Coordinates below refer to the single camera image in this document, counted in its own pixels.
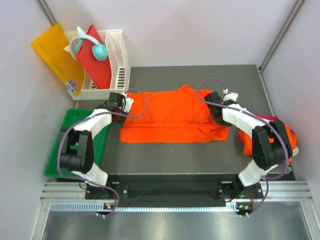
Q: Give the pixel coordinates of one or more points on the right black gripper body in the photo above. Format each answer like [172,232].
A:
[220,121]

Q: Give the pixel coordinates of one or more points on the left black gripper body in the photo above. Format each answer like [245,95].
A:
[119,121]

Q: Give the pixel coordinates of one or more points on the orange t shirt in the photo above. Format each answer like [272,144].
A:
[291,136]
[178,116]

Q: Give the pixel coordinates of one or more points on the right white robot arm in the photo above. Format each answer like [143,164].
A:
[269,142]

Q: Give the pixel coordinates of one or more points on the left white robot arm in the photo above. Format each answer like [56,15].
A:
[76,149]

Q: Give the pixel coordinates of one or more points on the red folder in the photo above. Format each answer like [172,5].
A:
[99,71]

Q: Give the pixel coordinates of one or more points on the folded orange t shirt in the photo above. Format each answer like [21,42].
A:
[291,136]

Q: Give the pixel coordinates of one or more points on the white file organizer basket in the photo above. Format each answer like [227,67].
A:
[120,68]

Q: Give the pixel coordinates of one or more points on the teal cat ear headphones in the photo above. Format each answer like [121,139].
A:
[98,49]

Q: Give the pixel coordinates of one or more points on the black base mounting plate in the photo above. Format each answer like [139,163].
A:
[180,190]

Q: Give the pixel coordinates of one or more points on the yellow folder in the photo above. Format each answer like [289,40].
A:
[50,47]

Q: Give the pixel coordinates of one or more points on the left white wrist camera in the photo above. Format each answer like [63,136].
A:
[127,103]

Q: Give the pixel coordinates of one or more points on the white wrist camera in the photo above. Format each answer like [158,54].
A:
[228,95]
[127,103]

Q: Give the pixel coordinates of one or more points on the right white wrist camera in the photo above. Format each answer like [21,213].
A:
[228,95]

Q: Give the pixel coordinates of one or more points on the white slotted cable duct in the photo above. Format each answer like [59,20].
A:
[60,206]

